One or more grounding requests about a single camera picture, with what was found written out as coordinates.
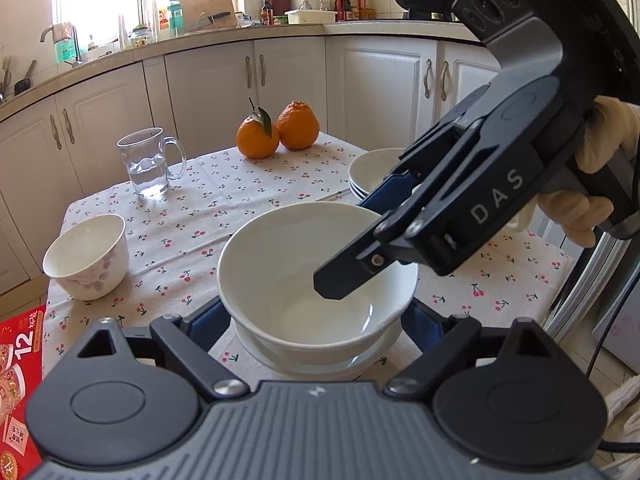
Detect beige kitchen countertop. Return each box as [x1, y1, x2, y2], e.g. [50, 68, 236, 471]
[0, 20, 481, 122]

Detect metal kitchen faucet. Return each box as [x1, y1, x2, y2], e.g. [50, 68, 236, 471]
[41, 22, 84, 65]

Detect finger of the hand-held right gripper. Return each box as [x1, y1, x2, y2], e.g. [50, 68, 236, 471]
[357, 84, 497, 212]
[313, 112, 501, 302]

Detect white cloth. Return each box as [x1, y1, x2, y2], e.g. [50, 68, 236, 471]
[602, 380, 640, 461]

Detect orange with leaf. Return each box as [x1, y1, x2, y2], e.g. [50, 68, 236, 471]
[236, 98, 281, 160]

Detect orange without leaf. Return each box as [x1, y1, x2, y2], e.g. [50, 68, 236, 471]
[276, 101, 321, 151]

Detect white floral bowl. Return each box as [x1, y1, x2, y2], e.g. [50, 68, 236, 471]
[217, 202, 419, 367]
[232, 317, 404, 377]
[42, 213, 130, 301]

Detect teal water bottle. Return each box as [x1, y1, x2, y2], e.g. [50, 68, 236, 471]
[168, 0, 185, 39]

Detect white kitchen cabinets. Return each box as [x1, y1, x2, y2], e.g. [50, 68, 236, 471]
[0, 35, 503, 281]

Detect green dish soap bottle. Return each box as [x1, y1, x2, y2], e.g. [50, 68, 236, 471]
[54, 35, 77, 64]

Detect wooden cutting board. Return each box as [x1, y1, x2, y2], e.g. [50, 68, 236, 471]
[176, 0, 237, 31]

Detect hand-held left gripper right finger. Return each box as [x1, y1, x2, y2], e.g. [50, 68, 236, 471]
[382, 300, 553, 402]

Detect person's right hand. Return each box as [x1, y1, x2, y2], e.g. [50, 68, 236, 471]
[537, 95, 640, 249]

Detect red printed box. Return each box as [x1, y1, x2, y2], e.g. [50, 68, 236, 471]
[0, 305, 49, 480]

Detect cherry print tablecloth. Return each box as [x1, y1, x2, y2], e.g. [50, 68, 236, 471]
[40, 132, 576, 378]

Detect white rectangular container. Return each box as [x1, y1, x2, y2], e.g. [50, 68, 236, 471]
[285, 9, 337, 25]

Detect silver appliance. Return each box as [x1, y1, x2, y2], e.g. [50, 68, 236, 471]
[542, 230, 640, 366]

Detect small black pan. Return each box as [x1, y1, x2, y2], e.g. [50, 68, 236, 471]
[13, 60, 37, 97]

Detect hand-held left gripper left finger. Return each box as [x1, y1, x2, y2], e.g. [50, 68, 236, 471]
[75, 300, 249, 402]

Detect clear glass mug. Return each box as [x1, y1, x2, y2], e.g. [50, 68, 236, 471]
[117, 127, 187, 200]

